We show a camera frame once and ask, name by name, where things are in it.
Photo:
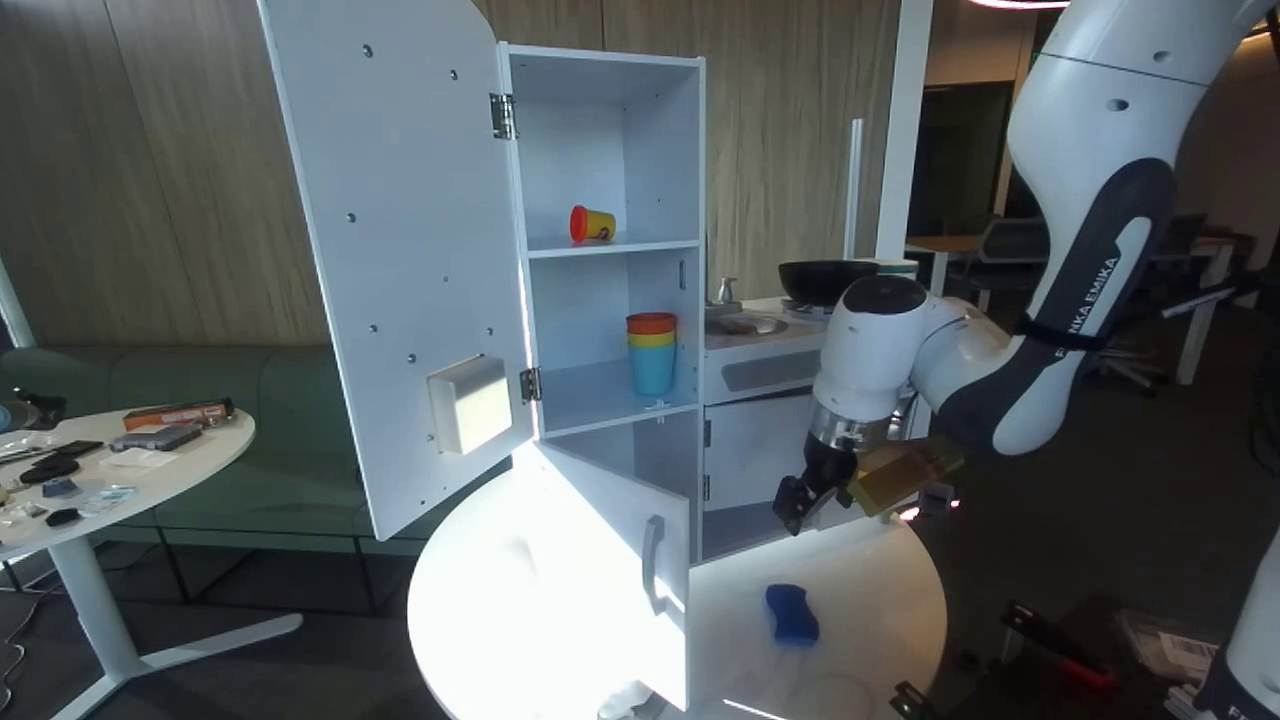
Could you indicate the black bowl pot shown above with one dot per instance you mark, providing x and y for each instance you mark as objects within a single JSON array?
[{"x": 826, "y": 278}]

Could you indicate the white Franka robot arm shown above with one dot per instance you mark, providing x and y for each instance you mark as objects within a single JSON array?
[{"x": 1107, "y": 122}]

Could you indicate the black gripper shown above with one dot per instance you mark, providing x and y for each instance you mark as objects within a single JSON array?
[{"x": 826, "y": 472}]

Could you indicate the white round side table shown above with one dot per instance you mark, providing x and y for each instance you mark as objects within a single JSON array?
[{"x": 145, "y": 477}]

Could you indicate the silver toy faucet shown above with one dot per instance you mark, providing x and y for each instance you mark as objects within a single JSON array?
[{"x": 728, "y": 299}]

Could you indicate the small black gadget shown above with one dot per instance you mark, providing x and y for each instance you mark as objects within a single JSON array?
[{"x": 60, "y": 517}]

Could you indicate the yellow plastic cup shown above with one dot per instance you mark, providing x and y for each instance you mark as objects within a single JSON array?
[{"x": 655, "y": 340}]

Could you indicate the small black floor clamp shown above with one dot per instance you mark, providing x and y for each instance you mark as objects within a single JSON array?
[{"x": 910, "y": 703}]

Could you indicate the blue plastic cup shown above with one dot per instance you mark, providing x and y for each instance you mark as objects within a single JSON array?
[{"x": 655, "y": 375}]

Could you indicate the tall white cupboard door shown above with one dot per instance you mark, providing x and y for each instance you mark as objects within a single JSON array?
[{"x": 403, "y": 267}]

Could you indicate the dark tangled clutter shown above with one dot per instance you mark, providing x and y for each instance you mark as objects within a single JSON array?
[{"x": 26, "y": 404}]

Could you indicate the silver toy sink basin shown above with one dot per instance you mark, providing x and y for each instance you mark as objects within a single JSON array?
[{"x": 746, "y": 322}]

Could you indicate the office chair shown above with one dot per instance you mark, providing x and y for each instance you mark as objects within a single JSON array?
[{"x": 1001, "y": 246}]

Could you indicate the white paper sheet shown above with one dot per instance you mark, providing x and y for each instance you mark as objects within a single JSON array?
[{"x": 1164, "y": 644}]

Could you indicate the blue sponge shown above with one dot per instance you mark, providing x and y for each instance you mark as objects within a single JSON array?
[{"x": 793, "y": 613}]

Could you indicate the white upright pole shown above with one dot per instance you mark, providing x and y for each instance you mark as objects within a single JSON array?
[{"x": 853, "y": 185}]

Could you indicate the brown orange hand tool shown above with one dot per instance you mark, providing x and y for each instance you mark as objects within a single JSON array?
[{"x": 180, "y": 418}]

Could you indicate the white door frame post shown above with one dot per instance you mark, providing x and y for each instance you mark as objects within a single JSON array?
[{"x": 906, "y": 122}]

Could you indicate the white under-sink cabinet door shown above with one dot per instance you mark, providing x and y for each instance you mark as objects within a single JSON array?
[{"x": 746, "y": 453}]

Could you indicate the black remote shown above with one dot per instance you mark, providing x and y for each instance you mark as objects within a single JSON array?
[{"x": 60, "y": 462}]

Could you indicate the black red floor tool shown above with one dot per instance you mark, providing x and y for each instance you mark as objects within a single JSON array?
[{"x": 1053, "y": 644}]

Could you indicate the clear plastic wrapper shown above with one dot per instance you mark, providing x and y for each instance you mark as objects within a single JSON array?
[{"x": 105, "y": 495}]

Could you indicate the small blue disc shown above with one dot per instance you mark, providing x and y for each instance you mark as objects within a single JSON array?
[{"x": 60, "y": 490}]

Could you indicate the grey flat phone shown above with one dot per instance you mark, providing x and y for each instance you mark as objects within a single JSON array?
[{"x": 158, "y": 437}]

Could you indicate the white lower cupboard door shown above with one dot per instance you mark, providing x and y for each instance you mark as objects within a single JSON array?
[{"x": 600, "y": 560}]

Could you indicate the red yellow toy container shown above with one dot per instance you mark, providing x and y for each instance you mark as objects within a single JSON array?
[{"x": 595, "y": 225}]

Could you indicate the green upholstered bench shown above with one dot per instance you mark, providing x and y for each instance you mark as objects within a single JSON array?
[{"x": 285, "y": 442}]

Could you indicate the white slanted bar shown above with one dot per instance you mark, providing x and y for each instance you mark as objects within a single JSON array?
[{"x": 14, "y": 314}]

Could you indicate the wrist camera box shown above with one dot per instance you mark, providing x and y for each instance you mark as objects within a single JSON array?
[{"x": 900, "y": 483}]

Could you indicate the orange plastic cup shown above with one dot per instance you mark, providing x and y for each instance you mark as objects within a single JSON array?
[{"x": 655, "y": 322}]

